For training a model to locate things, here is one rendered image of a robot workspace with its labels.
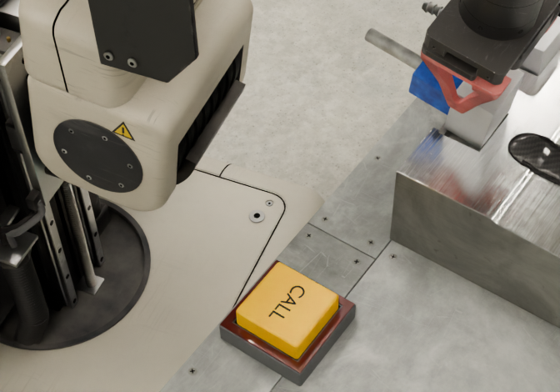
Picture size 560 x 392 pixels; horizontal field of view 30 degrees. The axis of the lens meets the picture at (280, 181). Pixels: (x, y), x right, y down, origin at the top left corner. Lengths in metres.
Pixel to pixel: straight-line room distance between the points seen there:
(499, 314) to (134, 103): 0.41
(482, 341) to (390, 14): 1.57
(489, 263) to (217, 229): 0.78
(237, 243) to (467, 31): 0.86
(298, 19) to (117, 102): 1.36
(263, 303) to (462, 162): 0.20
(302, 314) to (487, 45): 0.25
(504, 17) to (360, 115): 1.40
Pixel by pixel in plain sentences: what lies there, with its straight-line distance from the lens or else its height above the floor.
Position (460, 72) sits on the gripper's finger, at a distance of 0.78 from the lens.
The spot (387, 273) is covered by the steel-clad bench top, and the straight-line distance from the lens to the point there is 0.90.
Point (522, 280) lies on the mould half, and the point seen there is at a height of 0.84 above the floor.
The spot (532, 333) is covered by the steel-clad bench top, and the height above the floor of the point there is 0.80.
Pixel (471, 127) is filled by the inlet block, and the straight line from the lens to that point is 0.86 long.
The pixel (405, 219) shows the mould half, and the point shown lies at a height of 0.84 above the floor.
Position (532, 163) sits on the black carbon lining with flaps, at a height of 0.89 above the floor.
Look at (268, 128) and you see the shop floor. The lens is 2.11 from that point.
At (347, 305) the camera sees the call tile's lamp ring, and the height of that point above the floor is 0.82.
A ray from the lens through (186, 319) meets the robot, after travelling 1.50.
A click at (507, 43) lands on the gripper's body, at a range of 0.77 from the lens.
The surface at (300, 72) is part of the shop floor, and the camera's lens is 2.23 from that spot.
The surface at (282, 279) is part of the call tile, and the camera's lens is 0.85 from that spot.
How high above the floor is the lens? 1.53
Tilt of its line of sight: 49 degrees down
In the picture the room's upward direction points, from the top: 2 degrees counter-clockwise
